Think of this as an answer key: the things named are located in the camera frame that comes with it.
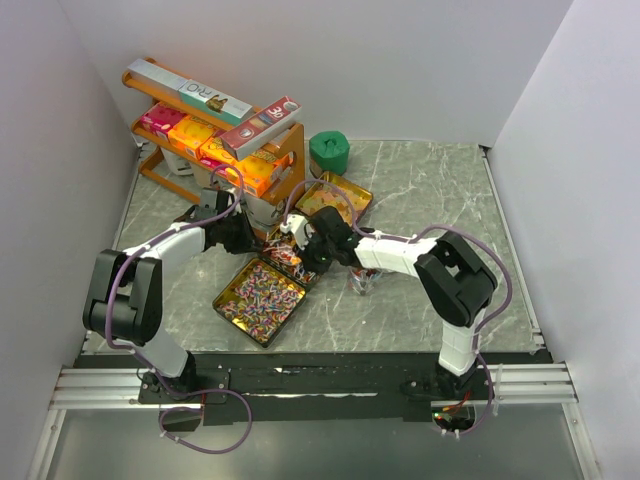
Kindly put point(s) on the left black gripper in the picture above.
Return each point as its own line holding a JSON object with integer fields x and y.
{"x": 248, "y": 241}

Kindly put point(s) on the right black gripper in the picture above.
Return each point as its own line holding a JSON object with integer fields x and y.
{"x": 309, "y": 263}

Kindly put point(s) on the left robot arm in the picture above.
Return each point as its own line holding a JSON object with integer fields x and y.
{"x": 124, "y": 303}

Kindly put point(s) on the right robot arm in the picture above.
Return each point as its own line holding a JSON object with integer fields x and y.
{"x": 458, "y": 284}

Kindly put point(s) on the tin of pastel candies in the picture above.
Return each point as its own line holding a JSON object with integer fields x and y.
{"x": 349, "y": 199}

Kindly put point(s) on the tin of round lollipops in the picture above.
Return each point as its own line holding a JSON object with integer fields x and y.
{"x": 280, "y": 251}

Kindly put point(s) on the clear plastic cup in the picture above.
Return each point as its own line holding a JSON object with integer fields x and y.
{"x": 363, "y": 280}

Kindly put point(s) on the orange snack box right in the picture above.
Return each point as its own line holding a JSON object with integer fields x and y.
{"x": 258, "y": 173}

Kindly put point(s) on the orange snack box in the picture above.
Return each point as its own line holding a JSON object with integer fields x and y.
{"x": 258, "y": 173}
{"x": 190, "y": 134}

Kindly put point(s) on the orange wooden shelf rack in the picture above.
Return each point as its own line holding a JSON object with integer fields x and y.
{"x": 290, "y": 142}

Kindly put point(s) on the tin of swirl lollipops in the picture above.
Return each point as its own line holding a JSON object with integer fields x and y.
{"x": 259, "y": 302}

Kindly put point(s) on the yellow pink snack box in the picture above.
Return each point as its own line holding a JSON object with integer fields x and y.
{"x": 212, "y": 153}

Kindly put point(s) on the green covered jar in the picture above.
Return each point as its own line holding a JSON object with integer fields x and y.
{"x": 329, "y": 151}

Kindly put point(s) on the orange snack box left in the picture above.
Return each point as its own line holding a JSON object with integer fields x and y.
{"x": 190, "y": 134}

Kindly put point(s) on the white teal cat box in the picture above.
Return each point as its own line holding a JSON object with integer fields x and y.
{"x": 216, "y": 103}

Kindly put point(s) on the red white long box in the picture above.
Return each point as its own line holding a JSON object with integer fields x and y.
{"x": 258, "y": 130}

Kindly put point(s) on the grey long box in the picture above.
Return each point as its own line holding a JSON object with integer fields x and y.
{"x": 157, "y": 77}

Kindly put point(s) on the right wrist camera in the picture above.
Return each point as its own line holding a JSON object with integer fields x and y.
{"x": 296, "y": 225}

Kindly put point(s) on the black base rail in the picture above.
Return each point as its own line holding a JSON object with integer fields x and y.
{"x": 231, "y": 387}

